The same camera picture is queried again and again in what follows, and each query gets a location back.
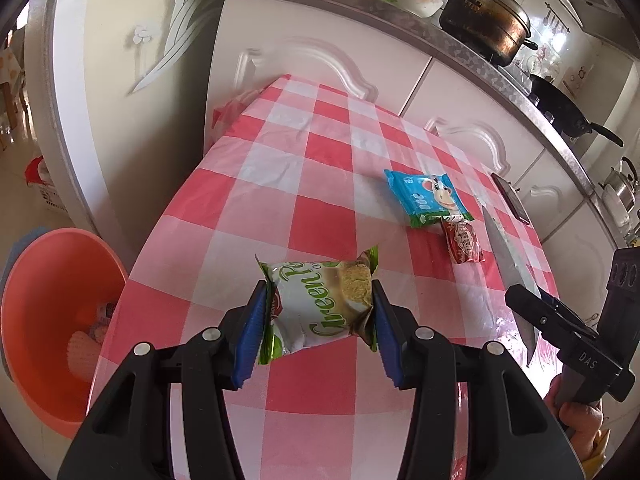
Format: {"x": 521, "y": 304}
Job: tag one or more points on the person's right hand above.
{"x": 577, "y": 420}

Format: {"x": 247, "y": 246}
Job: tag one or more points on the orange plastic basin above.
{"x": 45, "y": 285}

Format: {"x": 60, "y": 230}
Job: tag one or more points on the white foam fruit net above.
{"x": 80, "y": 355}

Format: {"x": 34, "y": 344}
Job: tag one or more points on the black smartphone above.
{"x": 512, "y": 197}

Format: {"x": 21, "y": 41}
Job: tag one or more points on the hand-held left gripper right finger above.
{"x": 387, "y": 335}

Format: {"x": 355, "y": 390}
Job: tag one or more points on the steel kettle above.
{"x": 620, "y": 185}

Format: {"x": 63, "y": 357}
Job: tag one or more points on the blue snack packet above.
{"x": 425, "y": 195}

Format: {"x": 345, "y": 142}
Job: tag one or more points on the white plastic basket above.
{"x": 42, "y": 185}

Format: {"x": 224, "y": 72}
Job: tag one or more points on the red white checked tablecloth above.
{"x": 325, "y": 125}

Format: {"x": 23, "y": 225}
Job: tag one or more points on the red snack packet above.
{"x": 462, "y": 240}

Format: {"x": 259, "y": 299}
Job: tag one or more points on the green snack packet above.
{"x": 315, "y": 305}

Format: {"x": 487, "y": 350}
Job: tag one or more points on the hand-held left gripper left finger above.
{"x": 250, "y": 330}

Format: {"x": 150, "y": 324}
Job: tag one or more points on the dark metal cooking pot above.
{"x": 480, "y": 20}

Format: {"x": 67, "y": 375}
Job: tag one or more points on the grey kitchen countertop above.
{"x": 500, "y": 80}

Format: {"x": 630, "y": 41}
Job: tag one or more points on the black wok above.
{"x": 555, "y": 100}

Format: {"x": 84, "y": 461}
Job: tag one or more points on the kitchen knife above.
{"x": 505, "y": 260}

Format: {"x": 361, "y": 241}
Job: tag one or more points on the white cabinet door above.
{"x": 300, "y": 25}
{"x": 460, "y": 105}
{"x": 555, "y": 185}

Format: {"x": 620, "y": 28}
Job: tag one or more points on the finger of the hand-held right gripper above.
{"x": 542, "y": 317}

